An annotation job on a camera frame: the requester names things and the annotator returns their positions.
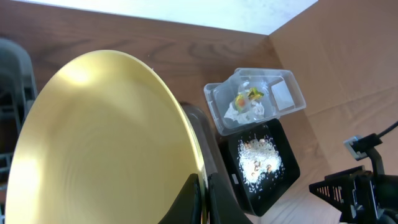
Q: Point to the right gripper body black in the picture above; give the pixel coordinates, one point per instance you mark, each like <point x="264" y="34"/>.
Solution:
<point x="358" y="192"/>

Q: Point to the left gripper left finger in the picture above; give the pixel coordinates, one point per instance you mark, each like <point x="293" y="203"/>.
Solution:
<point x="187" y="207"/>

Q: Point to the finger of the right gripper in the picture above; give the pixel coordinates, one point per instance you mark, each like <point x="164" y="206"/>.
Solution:
<point x="337" y="192"/>

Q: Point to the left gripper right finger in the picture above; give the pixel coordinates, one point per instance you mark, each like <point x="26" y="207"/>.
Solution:
<point x="223" y="207"/>

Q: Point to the rice and food scraps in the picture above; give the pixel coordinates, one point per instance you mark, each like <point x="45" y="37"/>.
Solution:
<point x="258" y="161"/>

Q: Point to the white napkin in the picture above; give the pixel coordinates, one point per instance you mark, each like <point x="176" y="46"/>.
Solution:
<point x="254" y="112"/>

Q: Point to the yellow plate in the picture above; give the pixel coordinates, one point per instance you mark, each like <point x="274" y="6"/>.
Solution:
<point x="104" y="142"/>

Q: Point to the green snack wrapper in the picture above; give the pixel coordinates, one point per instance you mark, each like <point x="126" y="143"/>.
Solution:
<point x="243" y="99"/>

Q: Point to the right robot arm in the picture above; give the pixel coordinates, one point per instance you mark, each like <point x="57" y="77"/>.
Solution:
<point x="386" y="187"/>

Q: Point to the black waste tray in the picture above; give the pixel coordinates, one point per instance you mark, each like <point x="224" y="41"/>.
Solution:
<point x="257" y="198"/>

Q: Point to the grey plastic dishwasher rack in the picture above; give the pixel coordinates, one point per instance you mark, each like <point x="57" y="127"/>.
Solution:
<point x="18" y="92"/>

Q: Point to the brown serving tray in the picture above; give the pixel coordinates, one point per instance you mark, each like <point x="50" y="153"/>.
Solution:
<point x="209" y="149"/>

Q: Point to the clear plastic bin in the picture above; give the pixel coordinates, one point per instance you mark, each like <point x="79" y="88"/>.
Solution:
<point x="282" y="96"/>

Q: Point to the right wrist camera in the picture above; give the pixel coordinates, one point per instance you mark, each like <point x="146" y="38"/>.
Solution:
<point x="359" y="146"/>

